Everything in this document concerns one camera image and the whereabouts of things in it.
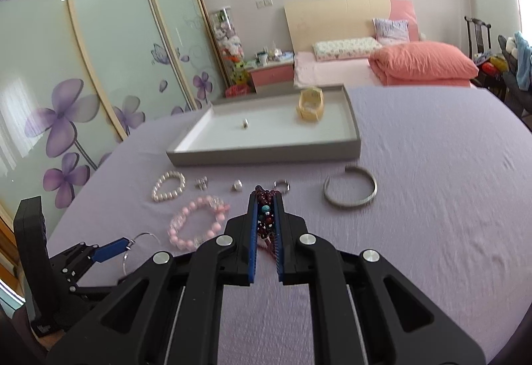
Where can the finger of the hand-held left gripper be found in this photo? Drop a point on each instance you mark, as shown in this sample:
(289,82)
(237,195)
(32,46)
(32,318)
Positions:
(110,249)

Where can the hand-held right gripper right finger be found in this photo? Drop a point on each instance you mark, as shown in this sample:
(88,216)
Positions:
(279,257)

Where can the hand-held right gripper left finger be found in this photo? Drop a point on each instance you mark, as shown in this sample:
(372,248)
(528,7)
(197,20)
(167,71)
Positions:
(252,248)

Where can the small silver earring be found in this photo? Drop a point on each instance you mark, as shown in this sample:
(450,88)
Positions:
(202,182)

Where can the silver cuff bangle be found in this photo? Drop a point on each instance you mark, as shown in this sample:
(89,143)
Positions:
(347,205)

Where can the grey cardboard tray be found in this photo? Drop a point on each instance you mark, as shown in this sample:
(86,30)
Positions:
(270,132)

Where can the cream wrist watch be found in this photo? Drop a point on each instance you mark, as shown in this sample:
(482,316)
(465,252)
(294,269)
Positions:
(305,113)

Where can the lilac cloth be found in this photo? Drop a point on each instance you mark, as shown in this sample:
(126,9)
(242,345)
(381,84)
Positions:
(415,182)

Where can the red waste bin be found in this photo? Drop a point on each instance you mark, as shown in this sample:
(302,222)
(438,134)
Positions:
(237,91)

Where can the pink and cream nightstand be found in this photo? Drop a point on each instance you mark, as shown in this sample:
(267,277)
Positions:
(272,76)

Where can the white mug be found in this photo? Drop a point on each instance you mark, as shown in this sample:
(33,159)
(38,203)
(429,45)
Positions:
(262,57)

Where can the pink bed mattress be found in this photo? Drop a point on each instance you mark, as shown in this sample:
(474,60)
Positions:
(332,72)

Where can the plush toy display tube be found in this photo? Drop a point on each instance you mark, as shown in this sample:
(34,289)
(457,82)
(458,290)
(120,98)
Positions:
(228,44)

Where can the floral sliding door wardrobe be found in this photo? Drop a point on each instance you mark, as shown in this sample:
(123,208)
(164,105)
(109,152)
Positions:
(104,36)

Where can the white printed pillow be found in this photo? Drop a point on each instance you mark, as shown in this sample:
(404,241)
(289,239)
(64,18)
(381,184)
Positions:
(345,48)

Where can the cream and pink headboard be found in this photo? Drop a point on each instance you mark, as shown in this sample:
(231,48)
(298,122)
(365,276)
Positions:
(328,19)

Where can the coral folded duvet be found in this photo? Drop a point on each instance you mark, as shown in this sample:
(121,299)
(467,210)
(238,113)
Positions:
(424,63)

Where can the purple printed pillow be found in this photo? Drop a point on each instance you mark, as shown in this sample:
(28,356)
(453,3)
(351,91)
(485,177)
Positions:
(390,31)

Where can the black chair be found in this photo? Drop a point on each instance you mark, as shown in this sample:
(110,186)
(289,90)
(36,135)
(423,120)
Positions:
(509,86)

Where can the colourful clothes pile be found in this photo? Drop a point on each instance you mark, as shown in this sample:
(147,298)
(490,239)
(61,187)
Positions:
(492,65)

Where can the dark wooden chair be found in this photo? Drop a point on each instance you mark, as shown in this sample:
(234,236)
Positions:
(478,36)

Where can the light blue garment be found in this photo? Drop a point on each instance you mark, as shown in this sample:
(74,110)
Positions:
(523,61)

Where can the white wall socket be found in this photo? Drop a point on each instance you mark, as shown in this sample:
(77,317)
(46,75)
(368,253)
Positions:
(264,2)

